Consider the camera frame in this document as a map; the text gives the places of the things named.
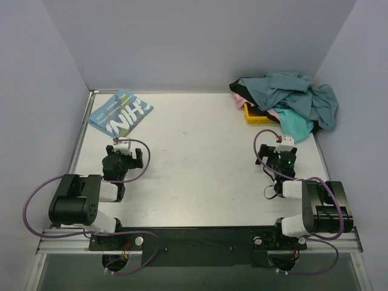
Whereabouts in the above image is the grey-blue t-shirt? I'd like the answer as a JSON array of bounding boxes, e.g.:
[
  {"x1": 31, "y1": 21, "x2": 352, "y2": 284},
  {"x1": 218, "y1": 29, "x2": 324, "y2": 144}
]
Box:
[{"x1": 237, "y1": 72, "x2": 339, "y2": 131}]

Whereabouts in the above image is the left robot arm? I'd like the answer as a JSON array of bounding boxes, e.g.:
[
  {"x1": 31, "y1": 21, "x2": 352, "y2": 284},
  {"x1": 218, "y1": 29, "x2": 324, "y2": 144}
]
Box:
[{"x1": 48, "y1": 141, "x2": 144, "y2": 250}]

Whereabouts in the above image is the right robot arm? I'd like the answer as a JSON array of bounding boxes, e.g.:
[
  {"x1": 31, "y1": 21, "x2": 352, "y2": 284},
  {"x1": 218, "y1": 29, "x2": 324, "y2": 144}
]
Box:
[{"x1": 255, "y1": 144, "x2": 354, "y2": 248}]

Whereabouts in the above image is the teal t-shirt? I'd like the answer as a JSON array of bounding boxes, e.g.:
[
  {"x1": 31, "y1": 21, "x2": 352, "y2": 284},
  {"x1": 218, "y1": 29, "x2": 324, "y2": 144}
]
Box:
[{"x1": 275, "y1": 109, "x2": 314, "y2": 142}]

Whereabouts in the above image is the folded blue printed t-shirt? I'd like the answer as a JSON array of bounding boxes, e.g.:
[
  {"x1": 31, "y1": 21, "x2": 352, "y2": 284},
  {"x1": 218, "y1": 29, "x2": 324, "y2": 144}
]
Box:
[{"x1": 88, "y1": 89, "x2": 153, "y2": 138}]

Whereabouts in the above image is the yellow plastic bin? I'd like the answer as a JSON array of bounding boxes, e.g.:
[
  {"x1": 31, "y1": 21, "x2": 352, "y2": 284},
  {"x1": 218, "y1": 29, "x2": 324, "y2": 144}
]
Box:
[{"x1": 243, "y1": 103, "x2": 279, "y2": 124}]

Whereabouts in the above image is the pink t-shirt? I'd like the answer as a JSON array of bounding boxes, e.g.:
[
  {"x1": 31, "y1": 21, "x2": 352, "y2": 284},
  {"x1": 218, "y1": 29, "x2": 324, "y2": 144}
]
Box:
[{"x1": 233, "y1": 93, "x2": 280, "y2": 121}]

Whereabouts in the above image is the black t-shirt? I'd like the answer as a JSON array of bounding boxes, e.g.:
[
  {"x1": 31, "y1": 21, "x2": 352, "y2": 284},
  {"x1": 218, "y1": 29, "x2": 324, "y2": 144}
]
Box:
[{"x1": 229, "y1": 80, "x2": 258, "y2": 107}]

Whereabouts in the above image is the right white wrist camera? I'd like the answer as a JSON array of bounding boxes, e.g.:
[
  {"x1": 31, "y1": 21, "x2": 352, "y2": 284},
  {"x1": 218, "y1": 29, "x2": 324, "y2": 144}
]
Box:
[{"x1": 274, "y1": 135, "x2": 295, "y2": 153}]

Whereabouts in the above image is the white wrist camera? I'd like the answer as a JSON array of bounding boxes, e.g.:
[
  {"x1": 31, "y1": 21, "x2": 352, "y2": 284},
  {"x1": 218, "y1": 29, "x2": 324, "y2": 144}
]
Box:
[
  {"x1": 113, "y1": 138, "x2": 131, "y2": 155},
  {"x1": 274, "y1": 135, "x2": 295, "y2": 153}
]

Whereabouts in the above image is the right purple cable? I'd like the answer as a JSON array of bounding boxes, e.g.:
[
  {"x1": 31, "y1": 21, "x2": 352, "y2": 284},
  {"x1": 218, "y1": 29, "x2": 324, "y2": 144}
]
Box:
[{"x1": 253, "y1": 129, "x2": 349, "y2": 275}]

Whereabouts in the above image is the purple cable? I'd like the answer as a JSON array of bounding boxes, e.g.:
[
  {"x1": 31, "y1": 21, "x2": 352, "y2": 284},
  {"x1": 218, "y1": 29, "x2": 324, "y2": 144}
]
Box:
[
  {"x1": 23, "y1": 138, "x2": 161, "y2": 276},
  {"x1": 253, "y1": 129, "x2": 349, "y2": 275}
]

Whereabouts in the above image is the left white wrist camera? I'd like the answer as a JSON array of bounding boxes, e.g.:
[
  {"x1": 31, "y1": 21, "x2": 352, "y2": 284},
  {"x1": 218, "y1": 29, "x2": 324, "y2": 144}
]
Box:
[{"x1": 113, "y1": 138, "x2": 131, "y2": 155}]

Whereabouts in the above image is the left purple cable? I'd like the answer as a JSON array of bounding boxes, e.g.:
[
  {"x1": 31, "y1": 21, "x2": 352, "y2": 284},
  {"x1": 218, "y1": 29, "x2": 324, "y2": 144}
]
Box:
[{"x1": 23, "y1": 138, "x2": 161, "y2": 276}]

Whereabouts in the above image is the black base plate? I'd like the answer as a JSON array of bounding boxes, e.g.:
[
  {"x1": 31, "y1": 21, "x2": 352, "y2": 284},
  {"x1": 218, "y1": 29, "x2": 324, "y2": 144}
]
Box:
[{"x1": 89, "y1": 226, "x2": 307, "y2": 267}]

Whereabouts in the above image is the aluminium front rail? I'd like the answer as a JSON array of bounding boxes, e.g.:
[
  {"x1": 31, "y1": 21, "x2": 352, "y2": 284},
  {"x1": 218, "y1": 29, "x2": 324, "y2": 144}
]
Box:
[{"x1": 36, "y1": 230, "x2": 363, "y2": 254}]

